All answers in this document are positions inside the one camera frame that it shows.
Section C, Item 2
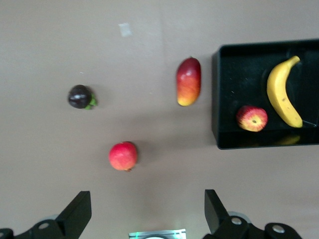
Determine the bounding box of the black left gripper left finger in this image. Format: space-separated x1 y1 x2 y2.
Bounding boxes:
0 191 92 239

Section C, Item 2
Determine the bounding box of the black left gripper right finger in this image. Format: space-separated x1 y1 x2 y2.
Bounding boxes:
203 189 304 239

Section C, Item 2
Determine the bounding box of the red yellow apple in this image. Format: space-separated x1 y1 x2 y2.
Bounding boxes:
235 105 269 132

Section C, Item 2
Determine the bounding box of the black plastic box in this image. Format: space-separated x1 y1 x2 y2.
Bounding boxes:
211 38 319 150

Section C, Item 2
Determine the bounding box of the red round pomegranate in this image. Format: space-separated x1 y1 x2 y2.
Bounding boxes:
108 141 139 172

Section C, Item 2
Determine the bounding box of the dark purple eggplant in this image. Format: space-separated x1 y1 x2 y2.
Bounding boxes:
68 84 98 111

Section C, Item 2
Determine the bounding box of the red yellow mango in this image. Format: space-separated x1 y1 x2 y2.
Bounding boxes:
176 56 202 107

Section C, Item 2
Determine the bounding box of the yellow banana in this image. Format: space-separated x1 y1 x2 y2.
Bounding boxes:
266 55 304 129

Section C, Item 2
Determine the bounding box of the small clear tape piece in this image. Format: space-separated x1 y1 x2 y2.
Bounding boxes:
118 22 133 38

